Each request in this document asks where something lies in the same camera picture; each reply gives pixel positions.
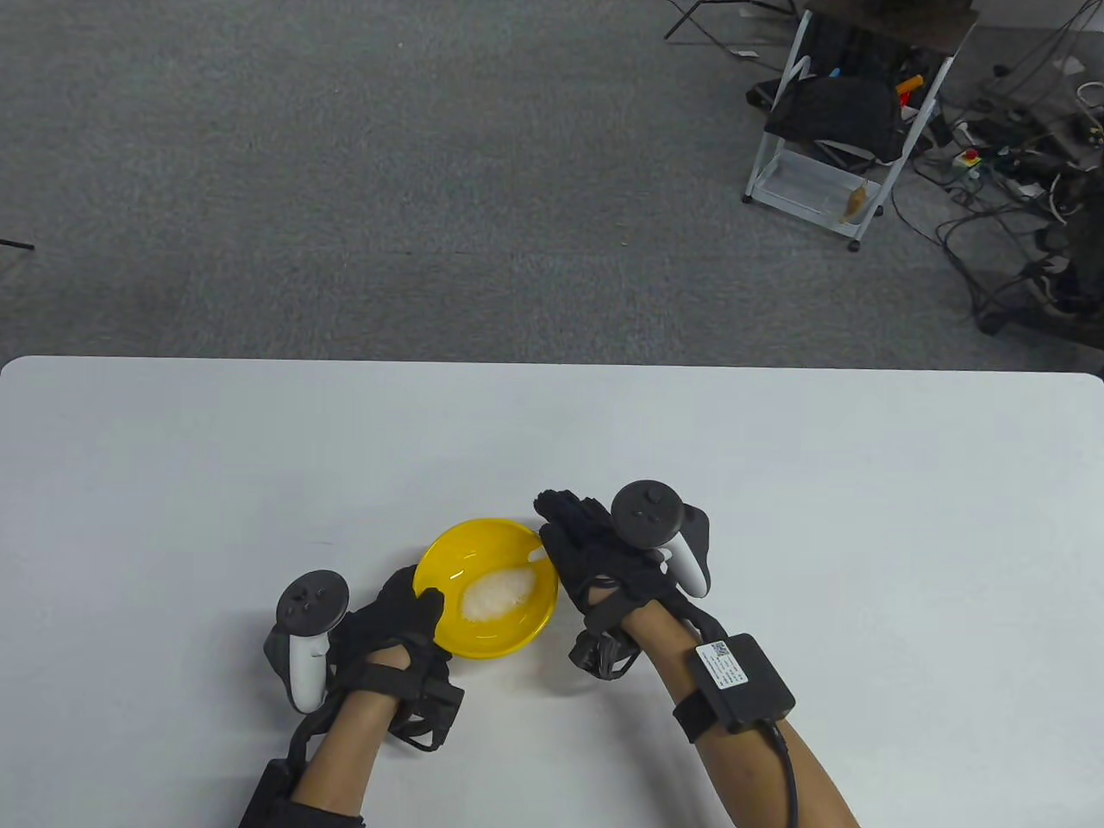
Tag person's right forearm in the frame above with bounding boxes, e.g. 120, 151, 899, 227
621, 604, 863, 828

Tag person's right hand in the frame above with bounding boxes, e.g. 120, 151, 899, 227
535, 488, 695, 641

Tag black folding stand legs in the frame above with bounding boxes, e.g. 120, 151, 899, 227
662, 0, 803, 42

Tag black and white controller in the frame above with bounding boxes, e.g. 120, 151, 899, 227
263, 569, 351, 715
611, 480, 713, 598

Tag yellow bowl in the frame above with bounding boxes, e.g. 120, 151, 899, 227
413, 517, 559, 660

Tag white rolling cart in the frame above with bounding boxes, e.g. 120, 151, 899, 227
743, 0, 980, 253

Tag black wheeled stand base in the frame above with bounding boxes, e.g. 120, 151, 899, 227
975, 259, 1104, 346

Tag black forearm pack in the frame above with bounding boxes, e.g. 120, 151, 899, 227
237, 759, 298, 828

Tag black sensor box white label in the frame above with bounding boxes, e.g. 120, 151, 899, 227
694, 633, 796, 734

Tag black bag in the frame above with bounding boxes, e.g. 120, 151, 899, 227
764, 76, 906, 165

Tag tangle of black cables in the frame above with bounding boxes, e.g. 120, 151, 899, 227
888, 0, 1104, 337

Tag person's left hand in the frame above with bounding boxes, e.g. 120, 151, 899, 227
330, 565, 454, 693

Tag black forearm strap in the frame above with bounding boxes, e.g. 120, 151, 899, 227
671, 694, 730, 744

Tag black sensor cable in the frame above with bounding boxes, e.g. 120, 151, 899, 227
759, 723, 801, 828

